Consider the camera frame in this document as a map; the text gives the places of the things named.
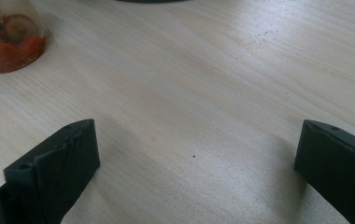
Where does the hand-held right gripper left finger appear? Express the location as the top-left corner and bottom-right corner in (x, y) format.
(3, 119), (101, 224)

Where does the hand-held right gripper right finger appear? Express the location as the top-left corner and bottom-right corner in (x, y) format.
(293, 119), (355, 224)

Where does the dark round object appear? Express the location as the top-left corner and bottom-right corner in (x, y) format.
(115, 0), (190, 4)

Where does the clear container with red food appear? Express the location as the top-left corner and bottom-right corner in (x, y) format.
(0, 0), (50, 75)

